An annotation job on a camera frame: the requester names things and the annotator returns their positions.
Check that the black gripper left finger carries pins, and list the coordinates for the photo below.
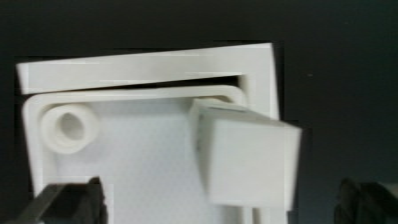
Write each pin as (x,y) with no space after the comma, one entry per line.
(68,204)

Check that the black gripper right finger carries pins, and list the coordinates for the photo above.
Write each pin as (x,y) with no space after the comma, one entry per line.
(366,203)

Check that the white desk tabletop panel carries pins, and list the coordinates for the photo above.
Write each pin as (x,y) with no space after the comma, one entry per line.
(139,156)

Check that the white desk leg with tag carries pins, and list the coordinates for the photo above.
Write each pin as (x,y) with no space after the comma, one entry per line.
(247,148)

